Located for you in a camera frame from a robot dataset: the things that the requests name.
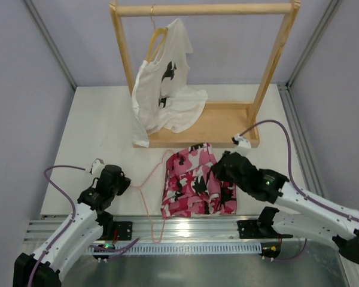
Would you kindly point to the white printed t-shirt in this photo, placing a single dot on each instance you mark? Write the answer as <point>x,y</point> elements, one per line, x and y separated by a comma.
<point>161,98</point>

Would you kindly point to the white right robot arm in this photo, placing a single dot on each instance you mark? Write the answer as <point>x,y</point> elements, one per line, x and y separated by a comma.
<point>293,211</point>

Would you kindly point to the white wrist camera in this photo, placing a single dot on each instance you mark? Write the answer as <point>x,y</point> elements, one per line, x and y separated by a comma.
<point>96,167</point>
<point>242,145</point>

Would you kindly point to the yellow clothes hanger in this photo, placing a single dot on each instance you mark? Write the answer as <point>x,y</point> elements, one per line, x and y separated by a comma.
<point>158,38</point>

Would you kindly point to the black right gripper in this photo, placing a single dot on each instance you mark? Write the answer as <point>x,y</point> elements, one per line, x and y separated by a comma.
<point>224,167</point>

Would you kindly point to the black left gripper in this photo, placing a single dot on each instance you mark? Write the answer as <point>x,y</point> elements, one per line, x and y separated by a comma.
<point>121,183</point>

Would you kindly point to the wooden clothes rack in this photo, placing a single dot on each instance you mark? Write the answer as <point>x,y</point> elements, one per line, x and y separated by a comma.
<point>219,120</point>

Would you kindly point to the aluminium frame rail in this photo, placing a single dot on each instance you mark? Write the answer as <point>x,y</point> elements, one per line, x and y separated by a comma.
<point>209,229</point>

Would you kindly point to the pink wire clothes hanger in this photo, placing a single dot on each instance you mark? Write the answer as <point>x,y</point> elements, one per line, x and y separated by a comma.
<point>150,187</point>

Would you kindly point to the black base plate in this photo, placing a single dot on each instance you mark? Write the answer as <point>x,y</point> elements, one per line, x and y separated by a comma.
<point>248,229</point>
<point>122,231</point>

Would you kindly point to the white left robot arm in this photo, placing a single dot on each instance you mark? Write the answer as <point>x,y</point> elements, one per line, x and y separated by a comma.
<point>88,222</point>

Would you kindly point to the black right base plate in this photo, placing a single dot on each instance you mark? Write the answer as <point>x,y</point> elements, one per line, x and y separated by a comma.
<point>248,229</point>

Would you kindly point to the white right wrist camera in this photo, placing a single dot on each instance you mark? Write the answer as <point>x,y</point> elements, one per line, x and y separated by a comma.
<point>242,145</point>

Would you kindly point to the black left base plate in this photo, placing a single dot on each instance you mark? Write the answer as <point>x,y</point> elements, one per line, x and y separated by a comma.
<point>122,231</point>

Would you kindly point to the pink camouflage trousers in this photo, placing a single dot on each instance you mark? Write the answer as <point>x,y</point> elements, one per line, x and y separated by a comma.
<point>191,188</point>

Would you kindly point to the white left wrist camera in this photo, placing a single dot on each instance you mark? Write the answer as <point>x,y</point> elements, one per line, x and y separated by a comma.
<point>96,167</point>

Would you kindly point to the slotted cable duct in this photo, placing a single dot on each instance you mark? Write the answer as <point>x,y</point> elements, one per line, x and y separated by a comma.
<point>195,248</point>

